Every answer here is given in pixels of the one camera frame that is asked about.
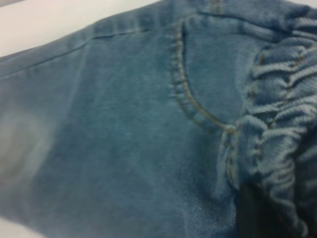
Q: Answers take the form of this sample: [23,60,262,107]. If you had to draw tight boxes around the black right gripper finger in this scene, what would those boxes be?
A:
[234,182,306,238]

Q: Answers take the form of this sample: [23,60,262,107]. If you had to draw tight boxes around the blue denim printed jeans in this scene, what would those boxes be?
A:
[0,0,317,238]

